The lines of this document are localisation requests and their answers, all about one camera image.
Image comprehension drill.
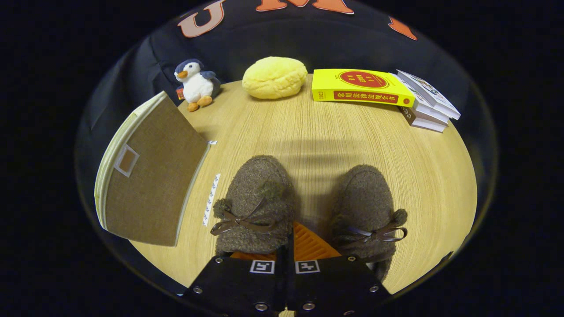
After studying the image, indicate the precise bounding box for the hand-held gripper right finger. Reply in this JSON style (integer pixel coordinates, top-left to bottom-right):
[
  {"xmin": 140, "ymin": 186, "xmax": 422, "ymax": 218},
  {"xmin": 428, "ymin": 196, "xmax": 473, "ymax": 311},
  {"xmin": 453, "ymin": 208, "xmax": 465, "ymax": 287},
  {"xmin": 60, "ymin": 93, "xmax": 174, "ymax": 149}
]
[{"xmin": 286, "ymin": 221, "xmax": 393, "ymax": 316}]

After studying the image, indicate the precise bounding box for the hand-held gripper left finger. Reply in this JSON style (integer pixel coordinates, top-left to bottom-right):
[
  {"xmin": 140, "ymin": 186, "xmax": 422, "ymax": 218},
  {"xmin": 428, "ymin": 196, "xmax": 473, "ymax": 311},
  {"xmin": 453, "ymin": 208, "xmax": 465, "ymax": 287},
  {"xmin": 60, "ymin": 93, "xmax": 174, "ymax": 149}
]
[{"xmin": 183, "ymin": 247, "xmax": 286, "ymax": 314}]

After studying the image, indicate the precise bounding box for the brown fuzzy shoe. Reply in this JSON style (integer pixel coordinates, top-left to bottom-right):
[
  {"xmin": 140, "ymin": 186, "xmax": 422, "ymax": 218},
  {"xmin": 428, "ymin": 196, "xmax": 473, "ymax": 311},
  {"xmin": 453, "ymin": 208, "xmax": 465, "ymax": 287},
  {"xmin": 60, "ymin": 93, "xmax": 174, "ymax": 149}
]
[
  {"xmin": 210, "ymin": 155, "xmax": 297, "ymax": 256},
  {"xmin": 330, "ymin": 164, "xmax": 408, "ymax": 282}
]

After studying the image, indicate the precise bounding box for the brown fabric storage box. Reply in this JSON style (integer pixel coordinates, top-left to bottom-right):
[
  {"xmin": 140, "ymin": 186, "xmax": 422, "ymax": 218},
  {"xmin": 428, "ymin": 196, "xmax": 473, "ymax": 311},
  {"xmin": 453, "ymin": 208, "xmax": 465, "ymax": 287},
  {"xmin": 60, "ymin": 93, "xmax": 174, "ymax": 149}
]
[{"xmin": 94, "ymin": 91, "xmax": 211, "ymax": 247}]

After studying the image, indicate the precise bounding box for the long white tape strip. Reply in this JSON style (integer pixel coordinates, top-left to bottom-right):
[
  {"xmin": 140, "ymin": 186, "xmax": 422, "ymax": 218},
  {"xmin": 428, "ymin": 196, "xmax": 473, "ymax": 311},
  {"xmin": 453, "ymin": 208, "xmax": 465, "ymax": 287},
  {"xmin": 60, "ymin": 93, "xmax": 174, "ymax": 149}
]
[{"xmin": 202, "ymin": 173, "xmax": 221, "ymax": 227}]

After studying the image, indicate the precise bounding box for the yellow bun-shaped plush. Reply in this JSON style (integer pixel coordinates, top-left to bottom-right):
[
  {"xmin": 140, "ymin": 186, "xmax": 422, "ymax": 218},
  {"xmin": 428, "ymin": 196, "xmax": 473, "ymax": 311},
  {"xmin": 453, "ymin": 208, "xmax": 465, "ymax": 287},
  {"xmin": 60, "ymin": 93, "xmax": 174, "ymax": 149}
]
[{"xmin": 242, "ymin": 56, "xmax": 308, "ymax": 100}]

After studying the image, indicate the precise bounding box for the yellow book with red circle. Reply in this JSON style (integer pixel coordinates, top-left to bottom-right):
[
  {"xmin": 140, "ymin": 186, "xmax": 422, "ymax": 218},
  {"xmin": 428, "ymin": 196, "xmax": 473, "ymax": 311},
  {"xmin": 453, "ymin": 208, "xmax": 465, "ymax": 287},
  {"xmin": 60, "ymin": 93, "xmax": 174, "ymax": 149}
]
[{"xmin": 312, "ymin": 68, "xmax": 416, "ymax": 108}]

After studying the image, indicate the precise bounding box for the penguin plush toy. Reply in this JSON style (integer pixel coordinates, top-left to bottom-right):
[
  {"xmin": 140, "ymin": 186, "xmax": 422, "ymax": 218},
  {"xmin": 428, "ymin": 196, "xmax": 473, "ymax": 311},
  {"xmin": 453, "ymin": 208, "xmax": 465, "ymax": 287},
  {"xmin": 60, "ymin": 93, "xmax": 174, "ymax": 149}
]
[{"xmin": 174, "ymin": 59, "xmax": 222, "ymax": 112}]

